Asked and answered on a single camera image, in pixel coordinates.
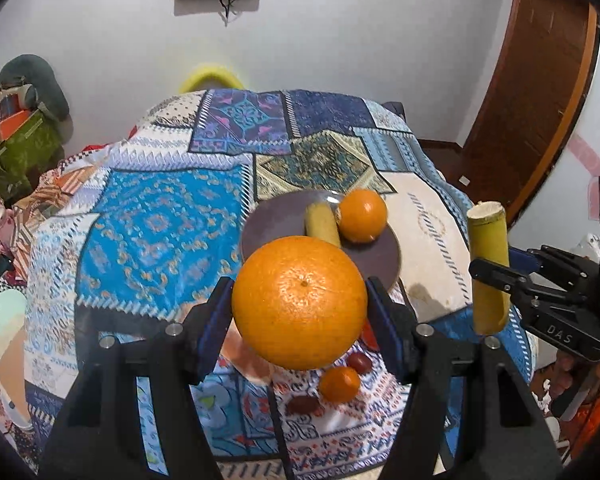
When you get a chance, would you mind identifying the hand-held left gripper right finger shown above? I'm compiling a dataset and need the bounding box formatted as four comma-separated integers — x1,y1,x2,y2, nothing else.
365,276,565,480

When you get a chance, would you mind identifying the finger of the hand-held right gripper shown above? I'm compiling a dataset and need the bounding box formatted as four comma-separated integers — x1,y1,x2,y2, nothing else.
508,247,544,272
468,257,537,307

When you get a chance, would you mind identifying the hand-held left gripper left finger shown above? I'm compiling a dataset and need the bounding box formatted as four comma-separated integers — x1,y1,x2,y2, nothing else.
37,276,236,480

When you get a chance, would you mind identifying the long yellow sugarcane piece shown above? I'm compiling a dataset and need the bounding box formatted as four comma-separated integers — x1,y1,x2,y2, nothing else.
467,200,512,336

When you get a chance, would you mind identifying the large orange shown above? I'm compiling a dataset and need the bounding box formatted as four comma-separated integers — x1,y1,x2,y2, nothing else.
231,235,369,371

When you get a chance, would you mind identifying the grey-purple plate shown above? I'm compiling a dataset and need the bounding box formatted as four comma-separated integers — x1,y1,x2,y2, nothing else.
240,190,402,293

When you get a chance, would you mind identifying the person's right hand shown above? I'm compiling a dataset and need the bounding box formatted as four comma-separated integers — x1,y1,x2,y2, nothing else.
550,349,600,418

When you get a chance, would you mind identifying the white plastic bag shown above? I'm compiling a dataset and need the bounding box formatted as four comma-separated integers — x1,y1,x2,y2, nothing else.
576,232,600,262

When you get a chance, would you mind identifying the small tangerine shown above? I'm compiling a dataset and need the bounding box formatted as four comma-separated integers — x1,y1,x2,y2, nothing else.
319,366,362,404

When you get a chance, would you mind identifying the medium orange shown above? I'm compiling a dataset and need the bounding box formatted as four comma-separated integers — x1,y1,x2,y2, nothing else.
337,188,388,244

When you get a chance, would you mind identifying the patchwork printed tablecloth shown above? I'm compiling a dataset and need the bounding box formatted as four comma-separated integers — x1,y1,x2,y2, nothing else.
0,88,539,480

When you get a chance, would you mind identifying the pink ribbon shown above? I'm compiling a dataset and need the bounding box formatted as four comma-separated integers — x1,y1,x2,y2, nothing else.
567,134,600,222

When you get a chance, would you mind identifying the short yellow sugarcane piece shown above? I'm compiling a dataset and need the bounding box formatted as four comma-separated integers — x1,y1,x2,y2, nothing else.
304,202,342,249

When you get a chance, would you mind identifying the brown wooden door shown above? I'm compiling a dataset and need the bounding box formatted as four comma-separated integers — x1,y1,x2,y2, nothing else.
459,0,600,232

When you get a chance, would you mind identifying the pale green and orange lid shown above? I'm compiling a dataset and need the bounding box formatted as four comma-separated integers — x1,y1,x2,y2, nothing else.
0,287,32,432

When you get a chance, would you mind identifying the yellow chair back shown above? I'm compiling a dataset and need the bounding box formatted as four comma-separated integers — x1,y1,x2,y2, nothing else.
178,63,245,95

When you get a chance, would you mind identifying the green fabric bag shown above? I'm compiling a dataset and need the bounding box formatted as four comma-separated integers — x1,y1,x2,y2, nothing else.
0,109,64,197

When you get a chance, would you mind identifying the grey cushion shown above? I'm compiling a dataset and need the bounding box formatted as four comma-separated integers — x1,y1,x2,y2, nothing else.
0,54,71,122

